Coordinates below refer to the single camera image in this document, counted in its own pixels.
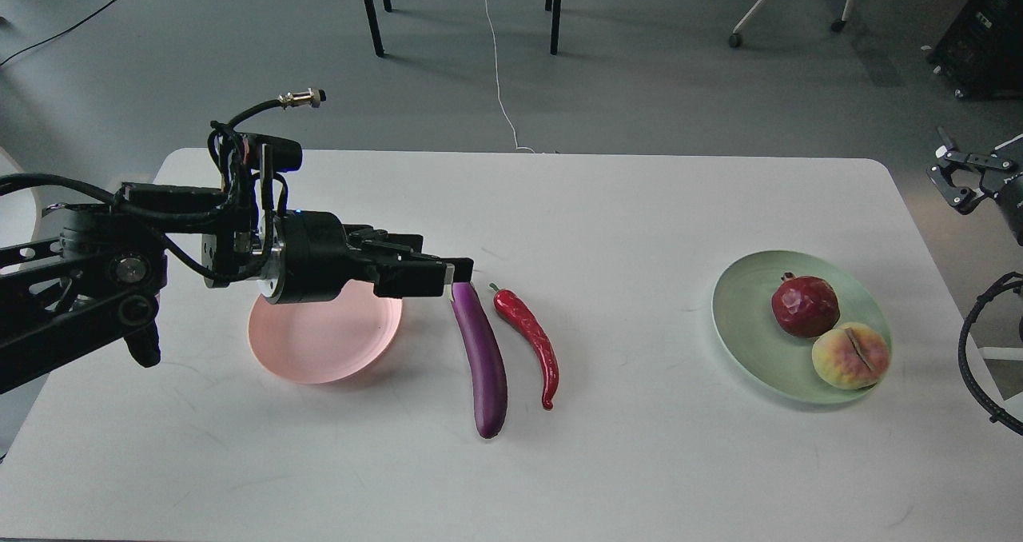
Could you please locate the yellow pink peach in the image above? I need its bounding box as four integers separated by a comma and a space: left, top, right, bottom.
810, 322, 892, 390

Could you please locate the pink plate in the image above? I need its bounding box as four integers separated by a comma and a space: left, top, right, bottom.
248, 281, 404, 385

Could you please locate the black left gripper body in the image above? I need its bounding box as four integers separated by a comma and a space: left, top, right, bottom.
258, 210, 374, 305

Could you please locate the black table leg left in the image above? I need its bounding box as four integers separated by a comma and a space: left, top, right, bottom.
362, 0, 393, 58

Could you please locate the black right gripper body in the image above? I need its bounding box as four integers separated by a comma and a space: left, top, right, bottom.
993, 134, 1022, 245

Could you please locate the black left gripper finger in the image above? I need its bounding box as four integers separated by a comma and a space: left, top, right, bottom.
372, 261, 456, 299
344, 224, 474, 279

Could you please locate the black table leg right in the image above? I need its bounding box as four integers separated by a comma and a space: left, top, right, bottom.
544, 0, 563, 55

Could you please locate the red chili pepper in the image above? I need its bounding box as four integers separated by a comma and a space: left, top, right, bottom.
488, 282, 560, 411

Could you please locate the black table leg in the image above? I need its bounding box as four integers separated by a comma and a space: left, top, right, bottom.
362, 0, 393, 58
544, 0, 563, 55

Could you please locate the white floor cable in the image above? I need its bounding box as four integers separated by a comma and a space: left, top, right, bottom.
468, 0, 536, 154

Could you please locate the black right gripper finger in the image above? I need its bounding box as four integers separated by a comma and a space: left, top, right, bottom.
927, 126, 1016, 215

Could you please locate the red pomegranate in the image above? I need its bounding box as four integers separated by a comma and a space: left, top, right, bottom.
770, 272, 841, 338

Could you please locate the green plate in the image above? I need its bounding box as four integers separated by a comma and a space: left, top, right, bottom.
711, 250, 893, 408

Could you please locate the black equipment case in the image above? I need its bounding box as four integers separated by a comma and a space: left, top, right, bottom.
925, 0, 1022, 100

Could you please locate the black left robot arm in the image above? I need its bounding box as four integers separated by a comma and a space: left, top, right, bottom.
1, 88, 474, 392

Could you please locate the purple eggplant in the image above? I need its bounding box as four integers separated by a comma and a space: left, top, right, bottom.
450, 282, 508, 440

